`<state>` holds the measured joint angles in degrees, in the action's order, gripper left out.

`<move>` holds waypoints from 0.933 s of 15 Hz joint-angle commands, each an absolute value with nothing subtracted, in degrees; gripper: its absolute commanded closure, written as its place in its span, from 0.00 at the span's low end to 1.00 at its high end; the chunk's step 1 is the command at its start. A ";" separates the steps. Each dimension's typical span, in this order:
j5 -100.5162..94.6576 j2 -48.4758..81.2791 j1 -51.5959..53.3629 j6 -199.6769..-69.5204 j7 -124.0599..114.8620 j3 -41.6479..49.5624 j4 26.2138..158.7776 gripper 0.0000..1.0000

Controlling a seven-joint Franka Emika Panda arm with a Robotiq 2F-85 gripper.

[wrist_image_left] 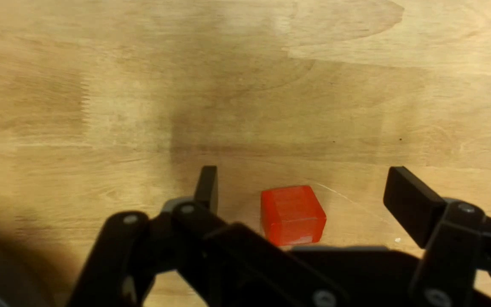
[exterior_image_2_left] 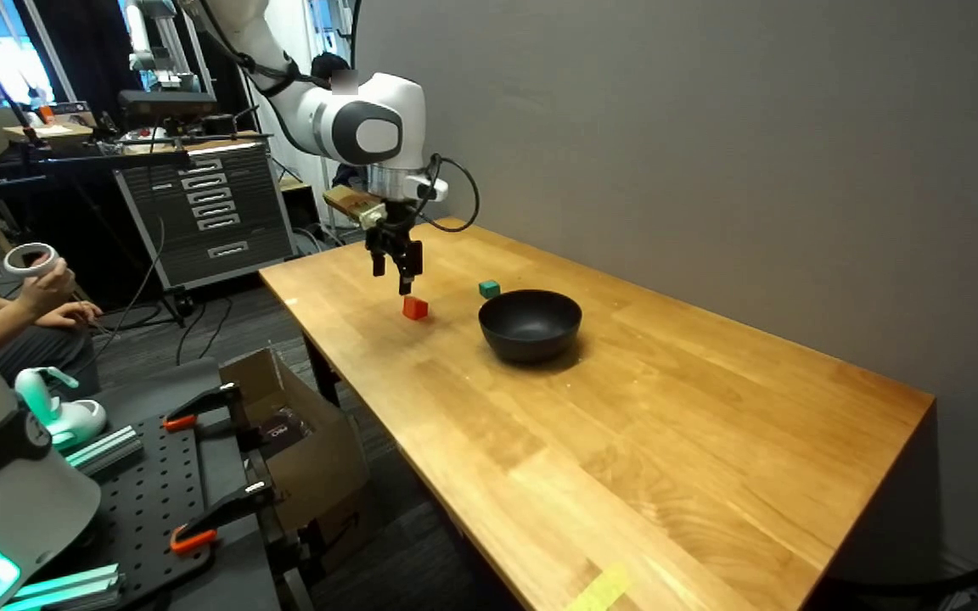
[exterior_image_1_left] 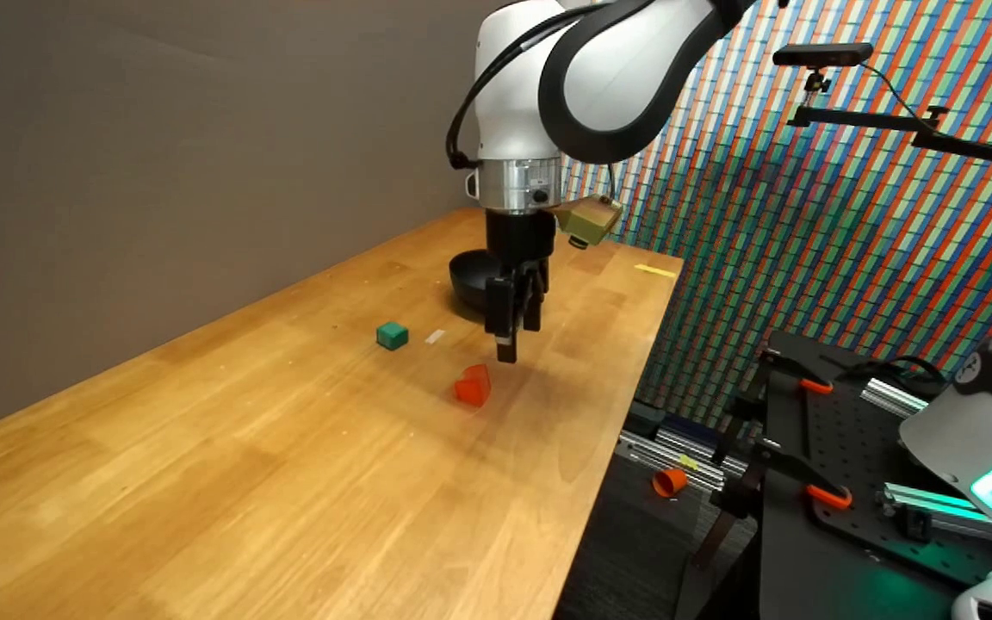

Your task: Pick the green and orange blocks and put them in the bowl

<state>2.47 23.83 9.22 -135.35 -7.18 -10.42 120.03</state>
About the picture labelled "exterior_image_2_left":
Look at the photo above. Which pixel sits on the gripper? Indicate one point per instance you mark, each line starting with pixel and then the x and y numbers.
pixel 398 222

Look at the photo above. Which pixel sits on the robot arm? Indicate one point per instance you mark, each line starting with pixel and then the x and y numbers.
pixel 370 127

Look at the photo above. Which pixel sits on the black bowl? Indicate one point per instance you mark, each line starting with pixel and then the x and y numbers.
pixel 530 327

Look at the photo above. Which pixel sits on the orange block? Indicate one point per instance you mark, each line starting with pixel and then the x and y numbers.
pixel 414 308

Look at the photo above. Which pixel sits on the green block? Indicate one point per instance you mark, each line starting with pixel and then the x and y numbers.
pixel 489 289

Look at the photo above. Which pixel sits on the grey drawer cabinet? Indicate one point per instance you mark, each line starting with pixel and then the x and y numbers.
pixel 209 212

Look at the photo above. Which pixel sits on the cardboard box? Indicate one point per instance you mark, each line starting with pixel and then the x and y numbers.
pixel 319 450

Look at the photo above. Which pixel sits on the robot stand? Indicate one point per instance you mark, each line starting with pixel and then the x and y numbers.
pixel 158 501

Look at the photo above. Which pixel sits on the aluminium profile bar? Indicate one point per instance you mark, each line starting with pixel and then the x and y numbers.
pixel 103 451
pixel 64 587

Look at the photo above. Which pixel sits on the white hand controller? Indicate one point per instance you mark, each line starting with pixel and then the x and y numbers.
pixel 64 416

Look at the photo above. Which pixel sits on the person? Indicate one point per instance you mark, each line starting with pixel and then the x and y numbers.
pixel 26 327

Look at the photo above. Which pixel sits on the yellow tape strip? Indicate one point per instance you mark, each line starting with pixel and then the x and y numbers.
pixel 601 591

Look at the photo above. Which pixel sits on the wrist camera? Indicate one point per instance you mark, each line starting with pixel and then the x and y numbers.
pixel 372 215

